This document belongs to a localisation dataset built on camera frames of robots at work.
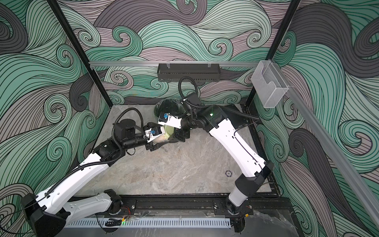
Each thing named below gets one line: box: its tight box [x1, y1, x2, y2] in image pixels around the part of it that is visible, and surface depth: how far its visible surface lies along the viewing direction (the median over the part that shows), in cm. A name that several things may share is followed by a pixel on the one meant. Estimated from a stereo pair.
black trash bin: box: [153, 98, 187, 118], surface depth 92 cm
